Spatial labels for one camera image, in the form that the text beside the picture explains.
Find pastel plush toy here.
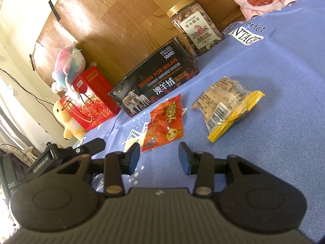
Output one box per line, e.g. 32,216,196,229
51,42,86,93

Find brown chair cushion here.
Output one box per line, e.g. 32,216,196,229
185,0,246,31

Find red snack packet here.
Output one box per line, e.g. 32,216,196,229
141,94,185,153

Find wooden board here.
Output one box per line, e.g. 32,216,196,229
36,0,201,87

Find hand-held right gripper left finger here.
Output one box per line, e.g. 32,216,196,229
60,142,141,197

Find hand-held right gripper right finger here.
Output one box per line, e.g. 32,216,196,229
178,142,257,197

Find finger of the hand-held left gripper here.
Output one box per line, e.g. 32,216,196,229
72,138,106,157

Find clear nut jar gold lid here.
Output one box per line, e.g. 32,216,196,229
167,0,224,57

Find thin black wall cable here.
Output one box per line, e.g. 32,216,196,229
0,68,62,108

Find clear snack packet yellow seals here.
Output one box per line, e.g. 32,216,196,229
191,76,265,143

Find red gift box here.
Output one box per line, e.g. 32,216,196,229
60,65,121,132

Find yellow plush chick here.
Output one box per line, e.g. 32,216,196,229
52,99,87,141

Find black box with sheep print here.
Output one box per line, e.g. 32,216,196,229
108,37,200,118

